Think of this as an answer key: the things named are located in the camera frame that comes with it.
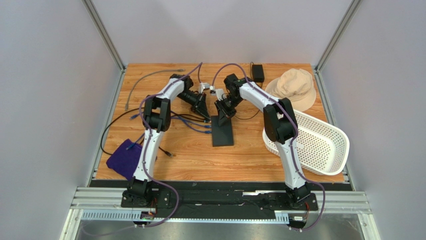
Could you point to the purple cloth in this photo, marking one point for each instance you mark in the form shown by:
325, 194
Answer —
131, 160

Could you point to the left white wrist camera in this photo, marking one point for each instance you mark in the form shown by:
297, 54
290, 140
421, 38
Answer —
203, 86

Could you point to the black power adapter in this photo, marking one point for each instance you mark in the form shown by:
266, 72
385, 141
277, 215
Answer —
257, 73

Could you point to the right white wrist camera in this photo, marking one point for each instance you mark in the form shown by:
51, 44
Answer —
217, 92

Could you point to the beige bucket hat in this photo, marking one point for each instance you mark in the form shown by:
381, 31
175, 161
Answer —
297, 85

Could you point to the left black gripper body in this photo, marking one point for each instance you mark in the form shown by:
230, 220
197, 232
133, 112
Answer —
191, 99

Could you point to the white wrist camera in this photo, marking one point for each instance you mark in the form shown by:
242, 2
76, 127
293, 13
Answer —
203, 86
217, 92

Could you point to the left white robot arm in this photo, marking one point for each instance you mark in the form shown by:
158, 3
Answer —
156, 116

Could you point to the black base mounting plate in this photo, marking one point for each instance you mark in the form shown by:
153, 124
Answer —
218, 199

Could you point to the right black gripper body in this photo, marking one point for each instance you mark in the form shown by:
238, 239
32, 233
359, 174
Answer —
223, 107

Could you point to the white perforated plastic basket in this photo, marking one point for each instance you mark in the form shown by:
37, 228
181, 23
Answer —
321, 148

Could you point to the aluminium frame rail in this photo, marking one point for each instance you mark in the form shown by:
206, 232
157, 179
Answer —
97, 204

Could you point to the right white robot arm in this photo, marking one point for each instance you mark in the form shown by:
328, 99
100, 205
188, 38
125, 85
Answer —
280, 126

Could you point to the black network switch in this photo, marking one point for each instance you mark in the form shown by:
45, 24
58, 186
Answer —
222, 136

